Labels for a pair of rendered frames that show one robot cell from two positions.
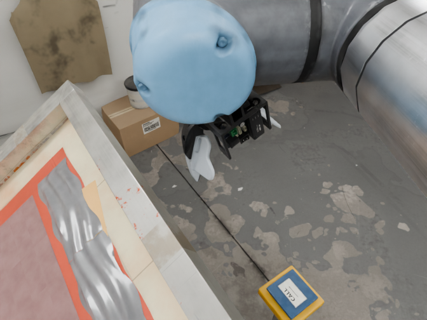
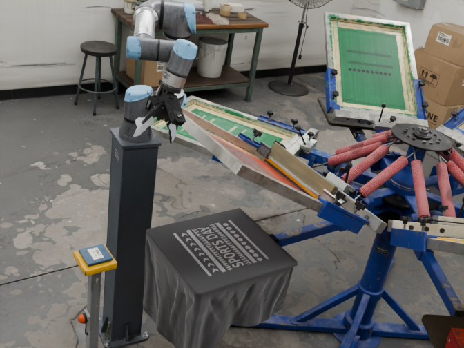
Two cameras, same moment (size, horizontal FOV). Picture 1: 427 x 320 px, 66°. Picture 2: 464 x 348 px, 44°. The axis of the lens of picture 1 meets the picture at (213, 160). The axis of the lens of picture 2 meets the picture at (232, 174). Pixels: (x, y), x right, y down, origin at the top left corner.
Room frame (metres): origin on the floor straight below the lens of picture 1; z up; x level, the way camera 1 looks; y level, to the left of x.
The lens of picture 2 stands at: (2.16, 0.15, 2.39)
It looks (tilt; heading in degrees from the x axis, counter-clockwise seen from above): 29 degrees down; 177
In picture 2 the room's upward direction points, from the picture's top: 10 degrees clockwise
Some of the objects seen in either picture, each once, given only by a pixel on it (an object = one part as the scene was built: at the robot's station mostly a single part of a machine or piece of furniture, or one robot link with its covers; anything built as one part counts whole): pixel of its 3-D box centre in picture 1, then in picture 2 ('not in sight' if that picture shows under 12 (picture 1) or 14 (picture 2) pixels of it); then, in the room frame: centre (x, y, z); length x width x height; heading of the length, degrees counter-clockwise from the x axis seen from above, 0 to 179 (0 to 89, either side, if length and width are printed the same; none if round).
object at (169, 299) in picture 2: not in sight; (167, 300); (0.31, 0.08, 0.74); 0.45 x 0.03 x 0.43; 34
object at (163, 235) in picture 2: not in sight; (221, 246); (0.18, 0.27, 0.95); 0.48 x 0.44 x 0.01; 124
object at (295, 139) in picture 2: not in sight; (248, 126); (-0.84, 0.38, 1.05); 1.08 x 0.61 x 0.23; 64
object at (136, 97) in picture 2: not in sight; (139, 101); (-0.23, -0.17, 1.37); 0.13 x 0.12 x 0.14; 97
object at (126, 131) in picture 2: not in sight; (136, 126); (-0.23, -0.17, 1.25); 0.15 x 0.15 x 0.10
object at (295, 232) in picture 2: not in sight; (308, 232); (-0.10, 0.68, 0.89); 1.24 x 0.06 x 0.06; 124
